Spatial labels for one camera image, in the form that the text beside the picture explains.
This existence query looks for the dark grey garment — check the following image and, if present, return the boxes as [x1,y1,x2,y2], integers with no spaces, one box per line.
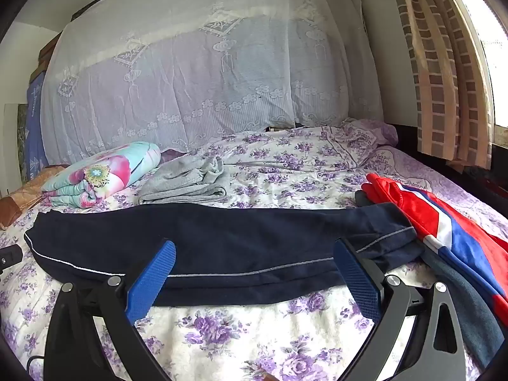
[354,190,501,370]

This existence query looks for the brown cardboard box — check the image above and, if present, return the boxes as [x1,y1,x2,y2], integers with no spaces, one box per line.
[30,36,62,84]

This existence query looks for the lilac pillow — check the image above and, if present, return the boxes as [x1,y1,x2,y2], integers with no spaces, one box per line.
[341,118,398,147]

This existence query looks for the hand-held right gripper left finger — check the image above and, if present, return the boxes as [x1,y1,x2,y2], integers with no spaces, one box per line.
[43,239,177,381]

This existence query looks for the folded floral quilt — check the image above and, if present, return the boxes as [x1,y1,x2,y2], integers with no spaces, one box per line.
[41,142,161,209]

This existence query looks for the red blue white jacket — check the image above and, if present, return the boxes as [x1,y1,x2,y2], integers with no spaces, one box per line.
[361,172,508,318]

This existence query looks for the white lace cover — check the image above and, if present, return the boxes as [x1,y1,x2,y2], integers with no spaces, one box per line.
[40,0,384,165]

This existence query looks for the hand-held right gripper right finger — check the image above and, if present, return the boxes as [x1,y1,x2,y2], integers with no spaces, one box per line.
[332,237,466,381]

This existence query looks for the black bed frame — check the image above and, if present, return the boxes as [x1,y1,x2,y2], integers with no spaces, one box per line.
[397,125,508,207]

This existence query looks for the framed picture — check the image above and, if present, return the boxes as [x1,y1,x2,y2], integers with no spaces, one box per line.
[4,103,30,197]

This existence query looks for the brick pattern curtain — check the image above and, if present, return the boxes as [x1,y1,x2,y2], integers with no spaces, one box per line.
[391,0,493,171]

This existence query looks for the folded grey garment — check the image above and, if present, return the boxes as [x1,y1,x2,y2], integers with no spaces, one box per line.
[137,155,231,205]

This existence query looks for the window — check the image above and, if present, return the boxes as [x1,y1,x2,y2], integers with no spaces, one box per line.
[437,0,508,136]

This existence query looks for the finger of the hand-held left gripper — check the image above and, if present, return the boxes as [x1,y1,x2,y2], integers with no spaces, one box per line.
[0,245,22,267]

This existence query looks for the navy pants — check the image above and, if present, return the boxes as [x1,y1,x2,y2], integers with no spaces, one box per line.
[24,202,425,307]

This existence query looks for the purple floral bedspread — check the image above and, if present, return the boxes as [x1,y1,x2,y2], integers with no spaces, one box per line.
[0,119,508,381]

